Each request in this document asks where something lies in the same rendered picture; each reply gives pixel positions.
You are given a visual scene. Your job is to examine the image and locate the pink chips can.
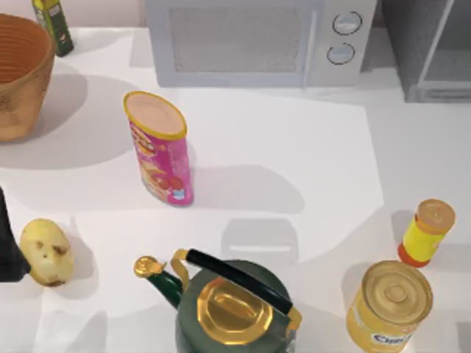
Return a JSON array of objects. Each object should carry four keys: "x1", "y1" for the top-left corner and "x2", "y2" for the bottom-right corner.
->
[{"x1": 123, "y1": 90, "x2": 195, "y2": 208}]

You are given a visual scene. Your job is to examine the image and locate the green and gold kettle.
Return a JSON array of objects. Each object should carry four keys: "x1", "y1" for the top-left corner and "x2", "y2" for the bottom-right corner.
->
[{"x1": 132, "y1": 248, "x2": 303, "y2": 353}]

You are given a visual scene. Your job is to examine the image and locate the microwave oven door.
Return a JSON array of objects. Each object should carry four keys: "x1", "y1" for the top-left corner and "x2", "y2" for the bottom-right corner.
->
[{"x1": 144, "y1": 0, "x2": 319, "y2": 88}]

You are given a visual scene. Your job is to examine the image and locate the pale microwave oven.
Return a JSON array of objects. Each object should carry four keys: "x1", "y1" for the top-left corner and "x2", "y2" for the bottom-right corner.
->
[{"x1": 143, "y1": 0, "x2": 378, "y2": 89}]

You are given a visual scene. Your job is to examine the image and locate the microwave knob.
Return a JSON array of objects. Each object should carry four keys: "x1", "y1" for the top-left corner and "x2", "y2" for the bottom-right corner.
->
[
  {"x1": 326, "y1": 41, "x2": 356, "y2": 66},
  {"x1": 332, "y1": 10, "x2": 364, "y2": 35}
]

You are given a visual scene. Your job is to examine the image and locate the yellow and orange bottle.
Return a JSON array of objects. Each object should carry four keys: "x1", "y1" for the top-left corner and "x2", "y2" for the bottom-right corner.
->
[{"x1": 397, "y1": 198, "x2": 456, "y2": 268}]

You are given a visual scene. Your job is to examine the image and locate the yellow tin can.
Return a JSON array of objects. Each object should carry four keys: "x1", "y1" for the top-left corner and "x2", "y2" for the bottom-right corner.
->
[{"x1": 346, "y1": 260, "x2": 434, "y2": 353}]

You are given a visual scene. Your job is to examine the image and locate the yellow potato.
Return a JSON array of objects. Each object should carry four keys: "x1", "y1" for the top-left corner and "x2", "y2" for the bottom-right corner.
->
[{"x1": 19, "y1": 218, "x2": 74, "y2": 288}]

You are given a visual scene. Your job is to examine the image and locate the green and yellow carton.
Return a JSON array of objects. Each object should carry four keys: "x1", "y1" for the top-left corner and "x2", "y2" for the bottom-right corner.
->
[{"x1": 32, "y1": 0, "x2": 75, "y2": 57}]

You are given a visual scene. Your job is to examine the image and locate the grey cabinet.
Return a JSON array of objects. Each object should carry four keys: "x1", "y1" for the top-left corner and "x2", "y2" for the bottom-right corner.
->
[{"x1": 380, "y1": 0, "x2": 471, "y2": 104}]

